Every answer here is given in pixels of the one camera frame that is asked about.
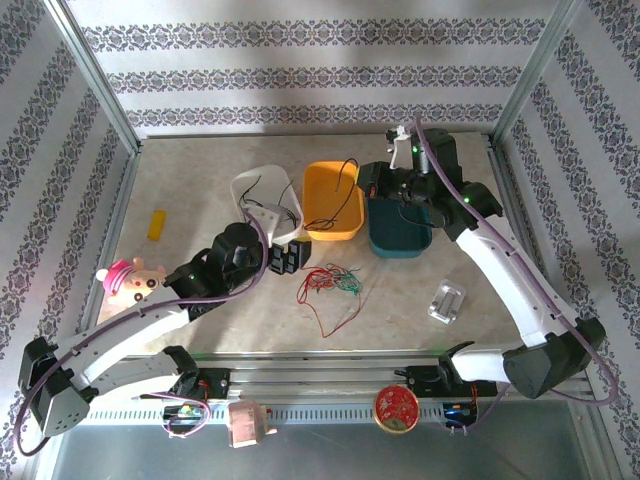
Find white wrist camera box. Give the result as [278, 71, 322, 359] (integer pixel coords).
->
[385, 125, 417, 170]
[248, 203, 282, 247]

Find round red tin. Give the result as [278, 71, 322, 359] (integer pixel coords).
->
[373, 383, 421, 436]

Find aluminium frame post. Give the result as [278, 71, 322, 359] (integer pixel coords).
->
[491, 0, 577, 147]
[43, 0, 142, 157]

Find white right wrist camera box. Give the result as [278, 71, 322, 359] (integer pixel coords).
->
[385, 125, 417, 170]

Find yellow plastic block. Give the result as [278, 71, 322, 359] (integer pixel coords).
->
[147, 209, 168, 243]

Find pink plush toy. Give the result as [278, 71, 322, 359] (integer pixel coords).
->
[95, 256, 169, 310]

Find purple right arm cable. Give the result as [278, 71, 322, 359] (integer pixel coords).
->
[412, 114, 621, 407]

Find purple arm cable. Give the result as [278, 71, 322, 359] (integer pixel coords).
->
[12, 214, 272, 459]
[412, 114, 621, 407]

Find copper coloured box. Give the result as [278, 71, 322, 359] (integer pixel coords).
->
[226, 399, 279, 450]

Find dark green plastic bin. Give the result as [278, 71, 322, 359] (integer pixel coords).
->
[366, 192, 434, 260]

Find thin red cable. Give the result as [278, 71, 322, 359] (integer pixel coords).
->
[296, 266, 362, 340]

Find orange plastic bin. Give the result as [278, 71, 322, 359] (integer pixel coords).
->
[302, 159, 366, 243]

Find perforated metal cable strip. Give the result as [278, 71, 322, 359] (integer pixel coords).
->
[64, 405, 481, 427]

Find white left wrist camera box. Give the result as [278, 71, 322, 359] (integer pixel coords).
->
[248, 203, 282, 247]

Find thin black cable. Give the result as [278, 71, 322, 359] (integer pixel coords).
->
[238, 174, 302, 229]
[304, 158, 360, 232]

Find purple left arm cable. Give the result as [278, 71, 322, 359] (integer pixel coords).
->
[12, 214, 272, 459]

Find small electronics board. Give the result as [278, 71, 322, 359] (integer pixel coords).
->
[162, 401, 212, 427]
[441, 399, 480, 433]

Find silver metal bracket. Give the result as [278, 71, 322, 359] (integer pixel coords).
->
[426, 278, 468, 327]

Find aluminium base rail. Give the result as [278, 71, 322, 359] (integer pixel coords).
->
[47, 349, 594, 404]

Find white plastic bin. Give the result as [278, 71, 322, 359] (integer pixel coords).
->
[229, 164, 305, 249]

